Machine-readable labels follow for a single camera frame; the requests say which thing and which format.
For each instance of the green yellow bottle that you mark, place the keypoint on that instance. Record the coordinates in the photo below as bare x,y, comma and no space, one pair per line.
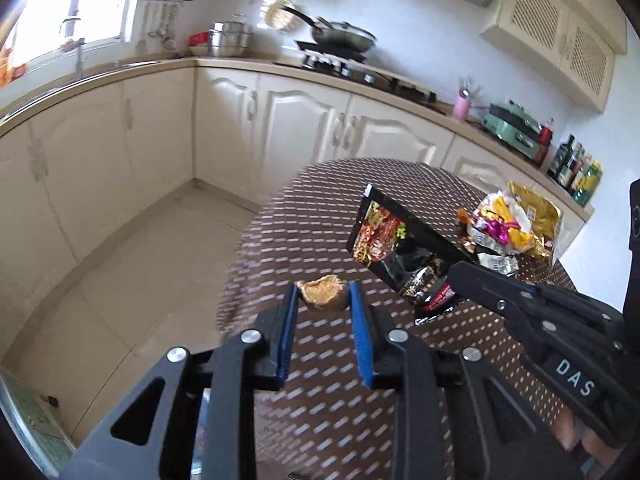
588,184

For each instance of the black gas stove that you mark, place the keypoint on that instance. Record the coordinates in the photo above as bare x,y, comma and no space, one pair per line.
350,65

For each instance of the brown bread piece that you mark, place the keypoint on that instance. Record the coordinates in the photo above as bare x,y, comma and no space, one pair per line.
328,293

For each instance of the gold snack bag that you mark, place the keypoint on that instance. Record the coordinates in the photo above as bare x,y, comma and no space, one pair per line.
546,219

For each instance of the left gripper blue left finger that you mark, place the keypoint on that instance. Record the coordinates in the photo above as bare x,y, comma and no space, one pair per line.
283,335

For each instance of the stainless steel steamer pot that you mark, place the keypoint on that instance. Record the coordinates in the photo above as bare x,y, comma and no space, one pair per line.
229,39

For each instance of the person's right hand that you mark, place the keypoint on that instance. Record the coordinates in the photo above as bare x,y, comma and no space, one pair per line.
571,431

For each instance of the red bowl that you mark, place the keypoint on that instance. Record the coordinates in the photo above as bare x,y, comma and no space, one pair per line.
199,39

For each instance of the pink utensil holder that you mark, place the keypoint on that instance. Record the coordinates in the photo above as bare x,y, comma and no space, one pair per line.
462,106

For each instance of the white shelf cart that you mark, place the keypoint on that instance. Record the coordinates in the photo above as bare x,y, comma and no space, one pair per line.
30,431

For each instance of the sink faucet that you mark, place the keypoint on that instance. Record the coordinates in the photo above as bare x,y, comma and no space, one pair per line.
72,43

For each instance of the round woven trivet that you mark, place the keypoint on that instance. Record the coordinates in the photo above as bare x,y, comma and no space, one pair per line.
276,17

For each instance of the yellow candy wrapper pile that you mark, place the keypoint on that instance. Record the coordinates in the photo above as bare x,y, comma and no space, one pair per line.
495,232

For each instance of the red cap sauce bottle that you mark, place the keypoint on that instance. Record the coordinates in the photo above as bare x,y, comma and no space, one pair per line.
544,141

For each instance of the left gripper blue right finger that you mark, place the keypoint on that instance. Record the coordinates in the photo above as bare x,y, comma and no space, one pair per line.
362,330

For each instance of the black red noodle packet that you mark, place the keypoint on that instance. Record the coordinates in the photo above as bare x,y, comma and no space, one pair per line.
405,253

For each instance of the cream upper cabinets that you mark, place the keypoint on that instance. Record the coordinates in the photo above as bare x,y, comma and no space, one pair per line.
533,49

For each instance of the hanging utensil rack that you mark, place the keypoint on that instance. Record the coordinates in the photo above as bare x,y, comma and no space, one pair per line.
159,22

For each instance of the green electric cooker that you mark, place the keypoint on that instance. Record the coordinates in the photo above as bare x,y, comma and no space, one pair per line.
510,123

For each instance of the black wok with lid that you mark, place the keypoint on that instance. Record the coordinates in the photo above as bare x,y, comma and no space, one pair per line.
336,34

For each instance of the window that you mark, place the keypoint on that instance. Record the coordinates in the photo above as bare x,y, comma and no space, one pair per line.
43,26

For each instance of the steel kitchen sink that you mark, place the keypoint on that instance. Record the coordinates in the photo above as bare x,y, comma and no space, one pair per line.
24,104

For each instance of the dark oil bottle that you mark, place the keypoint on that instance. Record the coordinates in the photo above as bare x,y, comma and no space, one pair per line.
564,150

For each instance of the cream cabinets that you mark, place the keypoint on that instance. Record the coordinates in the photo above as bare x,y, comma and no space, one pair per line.
77,168
533,49

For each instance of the cream lower cabinets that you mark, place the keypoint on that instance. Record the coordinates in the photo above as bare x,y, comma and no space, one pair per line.
77,168

